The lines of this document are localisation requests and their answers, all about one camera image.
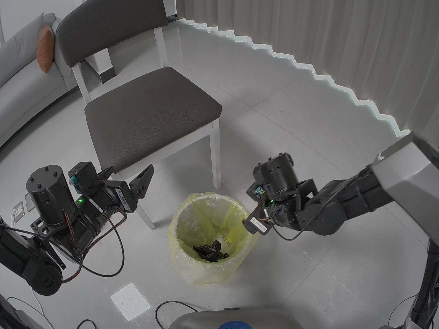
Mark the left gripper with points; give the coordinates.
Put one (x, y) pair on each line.
(109, 200)

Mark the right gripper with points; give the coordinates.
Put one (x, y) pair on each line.
(264, 218)

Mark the black plastic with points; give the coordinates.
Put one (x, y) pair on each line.
(209, 252)

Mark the yellow plastic bag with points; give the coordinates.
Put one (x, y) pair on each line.
(192, 272)

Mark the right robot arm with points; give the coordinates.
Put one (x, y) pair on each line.
(394, 180)

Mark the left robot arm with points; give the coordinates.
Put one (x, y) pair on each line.
(44, 197)

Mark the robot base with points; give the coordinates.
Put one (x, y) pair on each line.
(240, 319)

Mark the grey and white chair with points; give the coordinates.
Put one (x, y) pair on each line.
(154, 108)

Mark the pale grey sofa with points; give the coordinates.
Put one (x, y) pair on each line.
(20, 91)

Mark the orange cushion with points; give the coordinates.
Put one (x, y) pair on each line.
(46, 50)

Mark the white curtain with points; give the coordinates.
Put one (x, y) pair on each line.
(343, 46)

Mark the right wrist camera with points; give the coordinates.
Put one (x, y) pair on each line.
(255, 190)

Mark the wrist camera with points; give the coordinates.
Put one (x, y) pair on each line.
(84, 176)
(255, 190)

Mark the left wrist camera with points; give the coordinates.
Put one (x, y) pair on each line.
(84, 176)

